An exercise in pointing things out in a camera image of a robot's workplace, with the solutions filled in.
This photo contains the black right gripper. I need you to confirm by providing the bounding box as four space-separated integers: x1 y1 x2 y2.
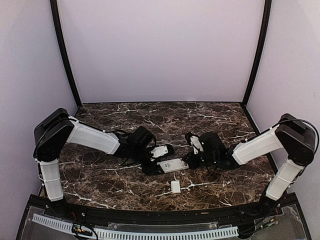
183 150 218 170

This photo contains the white remote control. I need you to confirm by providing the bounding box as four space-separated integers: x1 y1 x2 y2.
157 158 189 174

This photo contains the white battery cover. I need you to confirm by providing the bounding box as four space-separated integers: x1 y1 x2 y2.
170 180 181 193

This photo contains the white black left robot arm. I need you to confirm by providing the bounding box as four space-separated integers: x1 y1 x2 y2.
33 108 161 218

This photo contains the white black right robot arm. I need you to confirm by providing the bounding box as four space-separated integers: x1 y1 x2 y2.
182 113 320 217

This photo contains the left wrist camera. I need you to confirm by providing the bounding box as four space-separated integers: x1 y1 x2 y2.
150 144 175 162

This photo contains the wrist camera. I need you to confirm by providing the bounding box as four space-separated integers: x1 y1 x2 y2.
184 132 204 155
150 144 175 162

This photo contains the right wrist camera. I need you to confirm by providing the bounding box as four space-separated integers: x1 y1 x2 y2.
184 132 204 155

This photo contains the white slotted cable duct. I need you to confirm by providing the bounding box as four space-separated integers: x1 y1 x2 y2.
31 213 239 240

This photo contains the black front rail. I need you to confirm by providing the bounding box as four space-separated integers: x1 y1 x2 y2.
45 202 276 226

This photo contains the black right corner frame post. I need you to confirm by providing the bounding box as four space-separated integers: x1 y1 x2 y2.
241 0 272 109

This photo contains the black corner frame post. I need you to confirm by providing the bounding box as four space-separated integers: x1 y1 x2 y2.
241 0 272 109
49 0 82 109

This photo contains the black left corner frame post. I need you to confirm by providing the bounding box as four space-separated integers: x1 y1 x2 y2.
49 0 82 109

